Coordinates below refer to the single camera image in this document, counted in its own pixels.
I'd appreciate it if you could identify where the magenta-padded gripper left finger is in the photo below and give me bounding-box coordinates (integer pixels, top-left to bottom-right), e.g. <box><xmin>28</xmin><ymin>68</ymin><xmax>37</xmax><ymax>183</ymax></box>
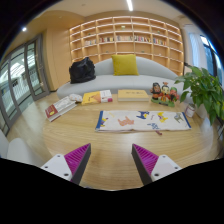
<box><xmin>40</xmin><ymin>143</ymin><xmax>92</xmax><ymax>186</ymax></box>

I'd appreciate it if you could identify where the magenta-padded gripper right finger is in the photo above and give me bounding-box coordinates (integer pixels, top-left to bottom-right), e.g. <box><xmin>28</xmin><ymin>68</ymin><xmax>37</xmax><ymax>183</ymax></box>
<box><xmin>130</xmin><ymin>143</ymin><xmax>183</xmax><ymax>186</ymax></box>

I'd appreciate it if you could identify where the white animal-print towel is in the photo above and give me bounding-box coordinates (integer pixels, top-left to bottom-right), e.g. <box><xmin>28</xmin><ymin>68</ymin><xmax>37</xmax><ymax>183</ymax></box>
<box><xmin>94</xmin><ymin>110</ymin><xmax>193</xmax><ymax>134</ymax></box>

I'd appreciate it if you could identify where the white chair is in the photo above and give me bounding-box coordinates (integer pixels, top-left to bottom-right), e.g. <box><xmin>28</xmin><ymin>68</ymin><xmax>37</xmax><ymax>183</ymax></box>
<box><xmin>0</xmin><ymin>129</ymin><xmax>43</xmax><ymax>168</ymax></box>

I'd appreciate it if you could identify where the red and white book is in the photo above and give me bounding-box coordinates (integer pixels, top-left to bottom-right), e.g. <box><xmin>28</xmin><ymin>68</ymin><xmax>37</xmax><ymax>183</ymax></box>
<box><xmin>44</xmin><ymin>95</ymin><xmax>78</xmax><ymax>123</ymax></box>

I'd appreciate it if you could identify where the small white cup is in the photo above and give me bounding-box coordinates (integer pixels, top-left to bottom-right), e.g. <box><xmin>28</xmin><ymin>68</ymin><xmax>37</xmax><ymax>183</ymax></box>
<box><xmin>184</xmin><ymin>102</ymin><xmax>197</xmax><ymax>118</ymax></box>

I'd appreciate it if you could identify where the small white patterned pouch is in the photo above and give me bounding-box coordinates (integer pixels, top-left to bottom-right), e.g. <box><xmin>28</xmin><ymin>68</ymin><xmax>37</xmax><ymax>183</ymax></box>
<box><xmin>68</xmin><ymin>93</ymin><xmax>83</xmax><ymax>103</ymax></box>

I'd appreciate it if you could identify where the colourful figurine group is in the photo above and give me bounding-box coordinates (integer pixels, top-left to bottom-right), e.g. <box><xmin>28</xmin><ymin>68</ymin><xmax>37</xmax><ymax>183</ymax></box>
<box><xmin>149</xmin><ymin>81</ymin><xmax>180</xmax><ymax>108</ymax></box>

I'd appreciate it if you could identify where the flat yellow book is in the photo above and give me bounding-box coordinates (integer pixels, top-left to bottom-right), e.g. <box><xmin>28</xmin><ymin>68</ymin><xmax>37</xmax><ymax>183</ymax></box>
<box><xmin>117</xmin><ymin>88</ymin><xmax>150</xmax><ymax>102</ymax></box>

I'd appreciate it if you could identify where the yellow and white book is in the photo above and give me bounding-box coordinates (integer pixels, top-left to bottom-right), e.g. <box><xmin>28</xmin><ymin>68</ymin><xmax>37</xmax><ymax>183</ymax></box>
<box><xmin>81</xmin><ymin>89</ymin><xmax>114</xmax><ymax>106</ymax></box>

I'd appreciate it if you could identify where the green potted plant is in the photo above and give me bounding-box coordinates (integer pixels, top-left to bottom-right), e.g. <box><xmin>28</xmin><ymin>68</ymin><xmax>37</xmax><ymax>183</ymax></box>
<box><xmin>174</xmin><ymin>65</ymin><xmax>224</xmax><ymax>126</ymax></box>

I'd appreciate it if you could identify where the curved grey sofa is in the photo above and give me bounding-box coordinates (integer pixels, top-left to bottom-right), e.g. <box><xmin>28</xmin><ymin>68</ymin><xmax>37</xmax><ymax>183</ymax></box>
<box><xmin>55</xmin><ymin>57</ymin><xmax>188</xmax><ymax>100</ymax></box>

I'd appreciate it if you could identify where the grey-framed glass door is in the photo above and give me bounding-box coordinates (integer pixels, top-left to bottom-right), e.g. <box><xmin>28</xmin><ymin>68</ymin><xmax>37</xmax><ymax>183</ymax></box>
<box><xmin>0</xmin><ymin>33</ymin><xmax>51</xmax><ymax>136</ymax></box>

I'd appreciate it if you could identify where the black bag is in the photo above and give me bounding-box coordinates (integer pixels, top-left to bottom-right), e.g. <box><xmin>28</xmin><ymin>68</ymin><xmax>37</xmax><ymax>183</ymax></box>
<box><xmin>68</xmin><ymin>56</ymin><xmax>97</xmax><ymax>84</ymax></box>

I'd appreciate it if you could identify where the yellow cushion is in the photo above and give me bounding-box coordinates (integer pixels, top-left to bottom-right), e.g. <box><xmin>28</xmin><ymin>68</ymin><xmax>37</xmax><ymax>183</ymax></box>
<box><xmin>110</xmin><ymin>53</ymin><xmax>140</xmax><ymax>77</ymax></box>

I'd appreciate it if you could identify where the white curtain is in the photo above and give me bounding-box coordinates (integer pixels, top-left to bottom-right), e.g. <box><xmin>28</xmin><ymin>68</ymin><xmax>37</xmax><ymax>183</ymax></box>
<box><xmin>188</xmin><ymin>32</ymin><xmax>209</xmax><ymax>71</ymax></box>

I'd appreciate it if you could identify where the long ceiling light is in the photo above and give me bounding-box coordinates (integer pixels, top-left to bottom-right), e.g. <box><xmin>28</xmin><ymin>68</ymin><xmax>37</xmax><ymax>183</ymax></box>
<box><xmin>125</xmin><ymin>0</ymin><xmax>134</xmax><ymax>12</ymax></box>

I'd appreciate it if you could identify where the wooden wall shelf unit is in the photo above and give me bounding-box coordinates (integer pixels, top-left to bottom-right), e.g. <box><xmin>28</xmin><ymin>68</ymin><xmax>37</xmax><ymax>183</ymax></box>
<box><xmin>68</xmin><ymin>15</ymin><xmax>185</xmax><ymax>77</ymax></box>

